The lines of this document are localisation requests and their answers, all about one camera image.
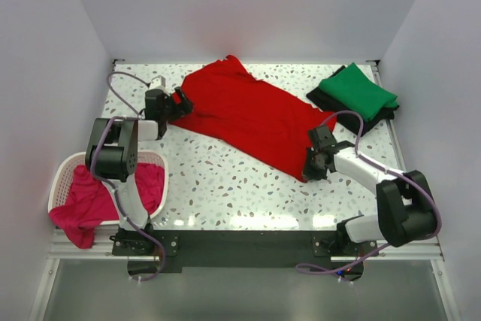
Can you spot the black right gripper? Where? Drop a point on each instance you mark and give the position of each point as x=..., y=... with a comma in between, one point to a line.
x=316, y=176

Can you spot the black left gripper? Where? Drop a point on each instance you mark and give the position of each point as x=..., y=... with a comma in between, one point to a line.
x=186, y=106

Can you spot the red t shirt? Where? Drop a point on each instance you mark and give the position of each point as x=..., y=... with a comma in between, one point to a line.
x=259, y=119

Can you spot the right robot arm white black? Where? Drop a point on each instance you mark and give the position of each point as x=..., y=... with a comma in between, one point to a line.
x=405, y=207

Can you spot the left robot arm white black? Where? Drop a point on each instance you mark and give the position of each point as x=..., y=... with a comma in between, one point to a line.
x=112, y=158

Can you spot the folded green t shirt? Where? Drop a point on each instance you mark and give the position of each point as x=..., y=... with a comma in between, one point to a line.
x=352, y=88

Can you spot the white perforated laundry basket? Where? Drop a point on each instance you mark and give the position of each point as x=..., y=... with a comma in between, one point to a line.
x=64, y=178

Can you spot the magenta t shirt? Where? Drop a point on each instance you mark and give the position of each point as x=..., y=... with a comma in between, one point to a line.
x=89, y=203

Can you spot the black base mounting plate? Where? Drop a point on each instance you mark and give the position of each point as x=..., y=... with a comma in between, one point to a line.
x=308, y=252

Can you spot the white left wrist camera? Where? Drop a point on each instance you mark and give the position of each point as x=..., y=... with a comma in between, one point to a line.
x=158, y=82

